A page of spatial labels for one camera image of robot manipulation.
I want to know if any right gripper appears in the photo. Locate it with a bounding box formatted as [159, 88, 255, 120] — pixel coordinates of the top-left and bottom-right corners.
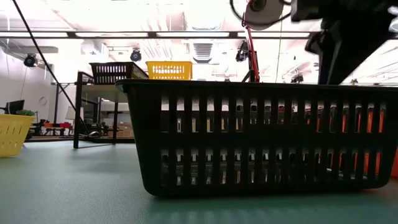
[292, 0, 398, 85]

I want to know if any orange slotted plastic basket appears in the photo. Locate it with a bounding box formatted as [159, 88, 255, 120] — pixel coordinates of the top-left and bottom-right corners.
[306, 104, 398, 180]

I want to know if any black slotted plastic basket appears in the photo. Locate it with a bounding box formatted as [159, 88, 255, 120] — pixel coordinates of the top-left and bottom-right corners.
[89, 61, 149, 85]
[114, 79, 398, 197]

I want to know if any wooden shelf with black legs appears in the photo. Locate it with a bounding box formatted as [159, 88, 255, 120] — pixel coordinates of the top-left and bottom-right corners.
[73, 70, 130, 149]

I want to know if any black ceiling spotlight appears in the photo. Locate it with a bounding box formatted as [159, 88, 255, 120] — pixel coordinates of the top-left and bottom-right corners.
[235, 40, 249, 62]
[290, 73, 305, 85]
[129, 49, 142, 63]
[23, 53, 39, 68]

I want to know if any red desk lamp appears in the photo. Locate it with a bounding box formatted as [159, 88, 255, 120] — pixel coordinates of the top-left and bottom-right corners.
[241, 0, 285, 84]

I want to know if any ceiling air vent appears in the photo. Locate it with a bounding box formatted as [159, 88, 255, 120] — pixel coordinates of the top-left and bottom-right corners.
[192, 42, 214, 63]

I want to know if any black overhead beam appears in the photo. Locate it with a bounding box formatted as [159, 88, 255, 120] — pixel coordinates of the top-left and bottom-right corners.
[0, 30, 312, 40]

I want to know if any brown cardboard box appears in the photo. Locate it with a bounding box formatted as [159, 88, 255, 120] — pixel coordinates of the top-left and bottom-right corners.
[119, 123, 135, 138]

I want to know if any white lampshade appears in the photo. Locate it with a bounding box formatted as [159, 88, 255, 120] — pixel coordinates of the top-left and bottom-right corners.
[65, 106, 77, 121]

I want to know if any green table mat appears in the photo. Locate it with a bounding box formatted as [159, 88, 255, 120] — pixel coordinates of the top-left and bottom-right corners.
[0, 139, 398, 224]

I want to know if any green potted plant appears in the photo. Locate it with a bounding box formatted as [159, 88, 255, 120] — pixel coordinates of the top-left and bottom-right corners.
[15, 109, 35, 118]

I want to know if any black computer monitor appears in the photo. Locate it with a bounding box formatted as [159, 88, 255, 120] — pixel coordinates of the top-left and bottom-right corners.
[4, 99, 25, 115]

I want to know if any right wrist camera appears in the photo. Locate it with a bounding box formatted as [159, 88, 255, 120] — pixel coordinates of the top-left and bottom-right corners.
[304, 29, 323, 55]

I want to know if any thin black cable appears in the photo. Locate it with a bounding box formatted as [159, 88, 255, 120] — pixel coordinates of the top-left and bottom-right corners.
[11, 0, 91, 138]

